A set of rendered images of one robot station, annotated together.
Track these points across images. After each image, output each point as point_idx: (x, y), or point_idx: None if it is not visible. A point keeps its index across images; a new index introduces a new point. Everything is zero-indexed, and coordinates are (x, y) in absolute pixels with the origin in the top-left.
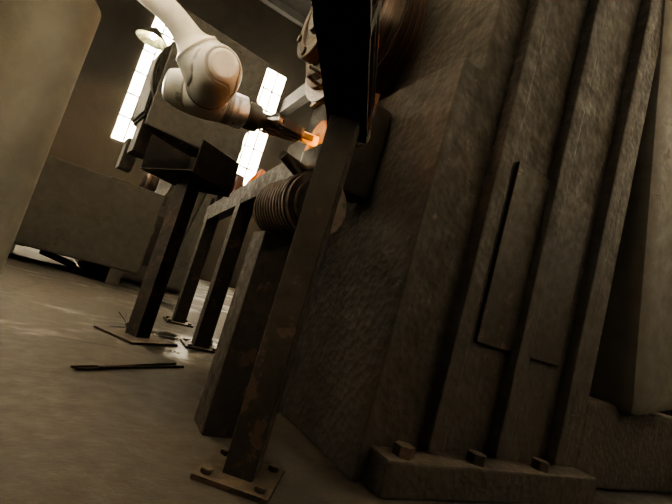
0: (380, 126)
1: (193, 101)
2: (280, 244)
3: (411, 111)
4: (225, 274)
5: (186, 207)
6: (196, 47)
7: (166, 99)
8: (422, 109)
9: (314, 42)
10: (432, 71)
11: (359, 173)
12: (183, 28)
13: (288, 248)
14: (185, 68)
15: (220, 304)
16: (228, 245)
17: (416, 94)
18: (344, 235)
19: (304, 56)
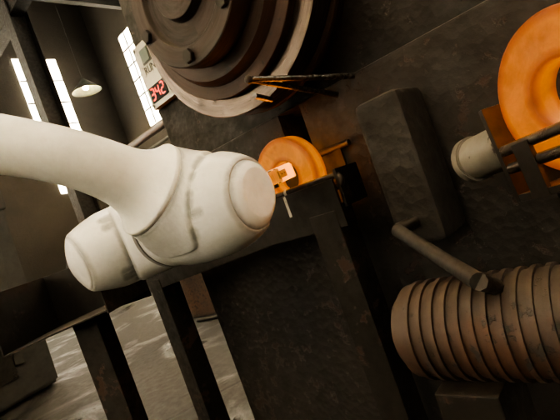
0: (425, 116)
1: (169, 266)
2: (511, 392)
3: (464, 74)
4: (207, 380)
5: (116, 354)
6: (178, 193)
7: (102, 289)
8: (493, 67)
9: (212, 37)
10: (421, 0)
11: (448, 197)
12: (122, 172)
13: (515, 385)
14: (172, 241)
15: (226, 415)
16: (186, 347)
17: (455, 47)
18: (438, 274)
19: (197, 63)
